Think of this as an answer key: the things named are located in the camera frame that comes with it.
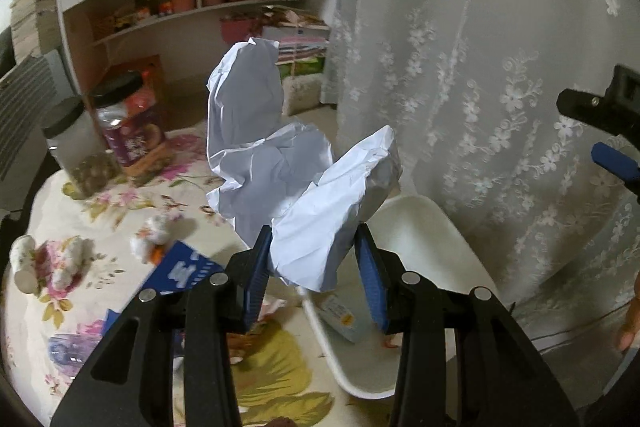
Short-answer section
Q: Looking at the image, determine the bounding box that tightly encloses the white floral lace curtain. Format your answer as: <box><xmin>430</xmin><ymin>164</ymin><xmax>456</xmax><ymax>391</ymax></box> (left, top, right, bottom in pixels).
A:
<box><xmin>320</xmin><ymin>0</ymin><xmax>640</xmax><ymax>350</ymax></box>

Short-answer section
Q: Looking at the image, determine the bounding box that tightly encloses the white plastic bin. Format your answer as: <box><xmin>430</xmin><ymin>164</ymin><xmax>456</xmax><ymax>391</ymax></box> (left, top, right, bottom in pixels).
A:
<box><xmin>300</xmin><ymin>194</ymin><xmax>501</xmax><ymax>400</ymax></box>

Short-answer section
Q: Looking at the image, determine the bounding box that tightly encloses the floral tablecloth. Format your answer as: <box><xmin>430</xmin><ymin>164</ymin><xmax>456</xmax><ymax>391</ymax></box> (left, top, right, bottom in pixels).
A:
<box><xmin>0</xmin><ymin>122</ymin><xmax>401</xmax><ymax>427</ymax></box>

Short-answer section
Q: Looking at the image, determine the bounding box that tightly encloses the white sack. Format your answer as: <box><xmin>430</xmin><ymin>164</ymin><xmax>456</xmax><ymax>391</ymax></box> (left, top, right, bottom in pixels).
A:
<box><xmin>281</xmin><ymin>74</ymin><xmax>324</xmax><ymax>116</ymax></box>

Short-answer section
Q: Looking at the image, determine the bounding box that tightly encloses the white shelf unit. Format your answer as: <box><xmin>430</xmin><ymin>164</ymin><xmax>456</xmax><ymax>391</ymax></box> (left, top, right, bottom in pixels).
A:
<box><xmin>50</xmin><ymin>0</ymin><xmax>346</xmax><ymax>120</ymax></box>

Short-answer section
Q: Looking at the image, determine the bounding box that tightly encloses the clear jar with black lid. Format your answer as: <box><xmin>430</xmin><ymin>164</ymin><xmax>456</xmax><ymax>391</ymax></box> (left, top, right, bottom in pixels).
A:
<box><xmin>41</xmin><ymin>97</ymin><xmax>122</xmax><ymax>198</ymax></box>

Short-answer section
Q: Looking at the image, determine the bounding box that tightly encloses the blue booklet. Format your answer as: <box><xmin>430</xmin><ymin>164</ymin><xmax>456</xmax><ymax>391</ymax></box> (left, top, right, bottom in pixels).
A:
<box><xmin>102</xmin><ymin>241</ymin><xmax>227</xmax><ymax>339</ymax></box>

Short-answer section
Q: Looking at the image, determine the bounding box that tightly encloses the purple label jar black lid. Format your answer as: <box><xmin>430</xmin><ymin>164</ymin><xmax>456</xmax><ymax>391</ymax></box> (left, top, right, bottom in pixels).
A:
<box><xmin>89</xmin><ymin>72</ymin><xmax>168</xmax><ymax>182</ymax></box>

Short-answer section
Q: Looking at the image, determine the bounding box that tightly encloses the tall stack of books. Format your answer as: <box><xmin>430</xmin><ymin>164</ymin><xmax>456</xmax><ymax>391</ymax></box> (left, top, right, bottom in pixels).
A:
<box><xmin>9</xmin><ymin>0</ymin><xmax>66</xmax><ymax>58</ymax></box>

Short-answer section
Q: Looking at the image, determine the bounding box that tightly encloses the pile of papers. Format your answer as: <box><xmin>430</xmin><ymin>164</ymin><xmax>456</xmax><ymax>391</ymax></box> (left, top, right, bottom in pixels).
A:
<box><xmin>259</xmin><ymin>6</ymin><xmax>332</xmax><ymax>81</ymax></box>

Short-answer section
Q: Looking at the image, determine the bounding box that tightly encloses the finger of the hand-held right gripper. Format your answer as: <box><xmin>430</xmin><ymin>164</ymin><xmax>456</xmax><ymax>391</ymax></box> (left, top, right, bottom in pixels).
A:
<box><xmin>590</xmin><ymin>142</ymin><xmax>640</xmax><ymax>198</ymax></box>
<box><xmin>556</xmin><ymin>64</ymin><xmax>640</xmax><ymax>136</ymax></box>

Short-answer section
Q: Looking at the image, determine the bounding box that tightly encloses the pink storage box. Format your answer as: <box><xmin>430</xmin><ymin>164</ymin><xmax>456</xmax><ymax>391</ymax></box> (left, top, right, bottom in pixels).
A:
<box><xmin>219</xmin><ymin>17</ymin><xmax>252</xmax><ymax>46</ymax></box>

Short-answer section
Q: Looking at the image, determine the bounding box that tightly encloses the white paper sheet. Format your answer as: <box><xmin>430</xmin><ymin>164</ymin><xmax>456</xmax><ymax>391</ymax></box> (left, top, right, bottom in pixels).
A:
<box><xmin>205</xmin><ymin>38</ymin><xmax>403</xmax><ymax>294</ymax></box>

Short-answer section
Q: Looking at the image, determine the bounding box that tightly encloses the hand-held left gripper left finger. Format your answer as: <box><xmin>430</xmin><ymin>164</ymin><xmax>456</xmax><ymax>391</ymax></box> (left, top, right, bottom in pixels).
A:
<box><xmin>50</xmin><ymin>224</ymin><xmax>273</xmax><ymax>427</ymax></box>

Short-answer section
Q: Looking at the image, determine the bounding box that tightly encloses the red cardboard box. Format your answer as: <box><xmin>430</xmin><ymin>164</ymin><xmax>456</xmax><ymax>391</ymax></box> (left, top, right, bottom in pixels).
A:
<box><xmin>106</xmin><ymin>54</ymin><xmax>168</xmax><ymax>132</ymax></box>

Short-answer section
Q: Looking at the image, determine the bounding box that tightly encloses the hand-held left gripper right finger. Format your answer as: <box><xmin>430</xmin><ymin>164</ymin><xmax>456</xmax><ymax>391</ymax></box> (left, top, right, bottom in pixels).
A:
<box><xmin>352</xmin><ymin>223</ymin><xmax>581</xmax><ymax>427</ymax></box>

